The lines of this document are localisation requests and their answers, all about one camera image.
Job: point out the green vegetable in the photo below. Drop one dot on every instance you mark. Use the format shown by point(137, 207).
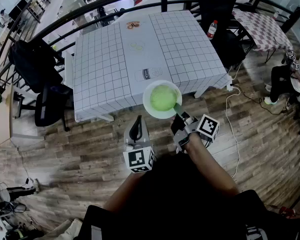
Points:
point(163, 97)

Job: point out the white power strip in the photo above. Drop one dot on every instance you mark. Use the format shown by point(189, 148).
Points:
point(230, 82)

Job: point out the purple checkered cloth table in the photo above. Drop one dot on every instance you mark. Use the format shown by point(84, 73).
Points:
point(262, 29)

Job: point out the person's black clothing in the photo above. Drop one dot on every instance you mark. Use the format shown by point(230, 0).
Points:
point(180, 209)

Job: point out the white round bowl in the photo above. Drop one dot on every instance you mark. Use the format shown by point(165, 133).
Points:
point(150, 109)

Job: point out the person's left forearm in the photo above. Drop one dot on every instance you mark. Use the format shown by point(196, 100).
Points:
point(125, 191)

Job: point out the black high-back chair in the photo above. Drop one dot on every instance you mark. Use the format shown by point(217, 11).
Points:
point(215, 6)

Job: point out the small clear bottle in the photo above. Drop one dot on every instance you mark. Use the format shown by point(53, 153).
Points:
point(275, 15)

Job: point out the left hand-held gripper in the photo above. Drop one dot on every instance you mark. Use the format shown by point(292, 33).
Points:
point(138, 159)

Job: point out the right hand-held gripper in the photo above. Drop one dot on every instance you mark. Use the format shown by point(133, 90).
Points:
point(207, 127)

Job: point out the light wooden desk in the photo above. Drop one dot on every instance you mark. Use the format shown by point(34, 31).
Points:
point(1, 124)

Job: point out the beige cloth bag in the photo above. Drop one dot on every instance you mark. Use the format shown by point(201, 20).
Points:
point(65, 230)

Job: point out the black metal railing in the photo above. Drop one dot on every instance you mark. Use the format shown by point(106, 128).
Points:
point(72, 15)

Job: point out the red label water bottle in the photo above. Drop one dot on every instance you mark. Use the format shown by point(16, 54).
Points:
point(212, 30)

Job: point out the black office chair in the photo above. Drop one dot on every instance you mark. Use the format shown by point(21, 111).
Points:
point(35, 66)

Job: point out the white grid cloth table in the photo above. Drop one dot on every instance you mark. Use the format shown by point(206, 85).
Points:
point(102, 66)

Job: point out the metal storage shelf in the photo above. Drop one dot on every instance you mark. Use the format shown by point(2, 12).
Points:
point(41, 1)

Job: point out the person's right forearm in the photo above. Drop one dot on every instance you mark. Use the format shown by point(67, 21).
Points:
point(210, 169)

